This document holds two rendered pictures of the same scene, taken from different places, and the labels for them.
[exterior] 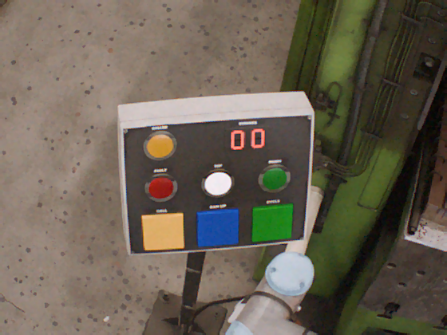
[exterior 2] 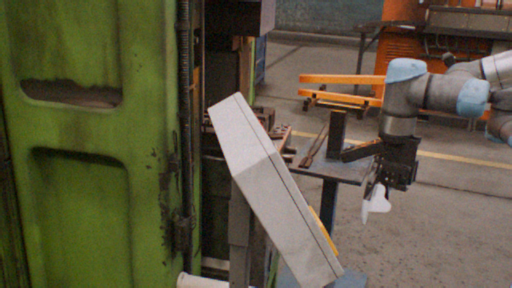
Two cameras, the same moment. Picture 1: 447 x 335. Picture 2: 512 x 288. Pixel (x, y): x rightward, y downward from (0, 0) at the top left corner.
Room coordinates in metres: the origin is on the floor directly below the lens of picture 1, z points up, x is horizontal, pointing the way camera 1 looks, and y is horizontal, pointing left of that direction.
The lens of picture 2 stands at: (0.84, 0.85, 1.47)
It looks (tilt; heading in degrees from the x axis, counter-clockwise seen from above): 22 degrees down; 275
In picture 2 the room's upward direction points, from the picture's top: 3 degrees clockwise
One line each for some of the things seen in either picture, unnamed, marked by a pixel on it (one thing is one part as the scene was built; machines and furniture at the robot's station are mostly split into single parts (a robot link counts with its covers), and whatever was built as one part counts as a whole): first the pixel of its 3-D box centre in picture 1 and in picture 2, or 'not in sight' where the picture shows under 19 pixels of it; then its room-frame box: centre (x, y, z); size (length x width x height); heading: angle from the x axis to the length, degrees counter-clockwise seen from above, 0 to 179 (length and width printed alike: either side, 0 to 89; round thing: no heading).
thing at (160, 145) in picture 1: (160, 145); not in sight; (0.86, 0.11, 1.16); 0.05 x 0.03 x 0.04; 82
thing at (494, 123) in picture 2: not in sight; (502, 125); (0.20, -0.61, 1.02); 0.11 x 0.08 x 0.11; 94
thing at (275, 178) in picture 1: (274, 178); not in sight; (0.88, -0.09, 1.09); 0.05 x 0.03 x 0.04; 82
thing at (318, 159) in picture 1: (314, 157); (182, 232); (1.10, -0.19, 0.80); 0.06 x 0.03 x 0.14; 82
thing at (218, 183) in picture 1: (218, 183); not in sight; (0.85, 0.00, 1.09); 0.05 x 0.03 x 0.04; 82
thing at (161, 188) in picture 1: (160, 187); not in sight; (0.82, 0.10, 1.09); 0.05 x 0.03 x 0.04; 82
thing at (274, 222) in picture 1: (271, 222); not in sight; (0.83, -0.10, 1.01); 0.07 x 0.05 x 0.07; 107
